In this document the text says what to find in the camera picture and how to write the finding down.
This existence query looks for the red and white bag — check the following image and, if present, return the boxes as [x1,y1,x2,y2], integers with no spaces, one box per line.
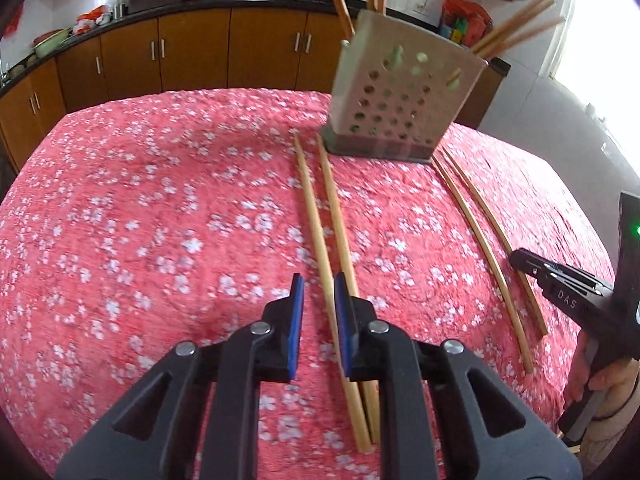
[74,5,112,36]

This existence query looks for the perforated metal utensil holder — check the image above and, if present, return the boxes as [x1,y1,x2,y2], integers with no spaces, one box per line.
[319,10,490,163]

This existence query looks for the wooden base cabinets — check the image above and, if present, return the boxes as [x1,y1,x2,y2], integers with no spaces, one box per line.
[0,5,511,171]

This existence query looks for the red floral tablecloth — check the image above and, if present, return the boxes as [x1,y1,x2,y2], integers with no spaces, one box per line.
[0,87,621,480]

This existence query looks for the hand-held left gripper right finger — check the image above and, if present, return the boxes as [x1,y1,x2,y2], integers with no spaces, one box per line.
[333,272,583,480]

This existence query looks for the person's right hand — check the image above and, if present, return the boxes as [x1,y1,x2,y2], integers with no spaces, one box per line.
[564,332,640,418]

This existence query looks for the window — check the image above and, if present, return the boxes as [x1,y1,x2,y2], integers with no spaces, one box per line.
[550,0,640,161]

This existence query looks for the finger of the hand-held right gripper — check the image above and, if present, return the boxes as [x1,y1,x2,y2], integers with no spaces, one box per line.
[509,247,616,322]

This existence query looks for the green basin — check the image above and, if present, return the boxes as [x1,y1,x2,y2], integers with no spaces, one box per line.
[32,27,73,58]

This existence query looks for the person's right forearm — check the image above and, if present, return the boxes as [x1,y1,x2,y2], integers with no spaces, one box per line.
[580,400,640,480]

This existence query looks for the black countertop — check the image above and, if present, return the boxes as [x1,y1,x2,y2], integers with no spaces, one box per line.
[0,0,511,101]

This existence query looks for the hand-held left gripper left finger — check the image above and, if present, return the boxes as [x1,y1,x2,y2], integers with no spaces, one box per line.
[55,273,306,480]

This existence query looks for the colourful boxes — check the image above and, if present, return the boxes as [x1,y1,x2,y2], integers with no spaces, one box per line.
[440,17,469,43]

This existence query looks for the red plastic bag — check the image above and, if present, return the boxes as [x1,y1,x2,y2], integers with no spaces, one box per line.
[440,0,493,48]
[2,5,23,38]

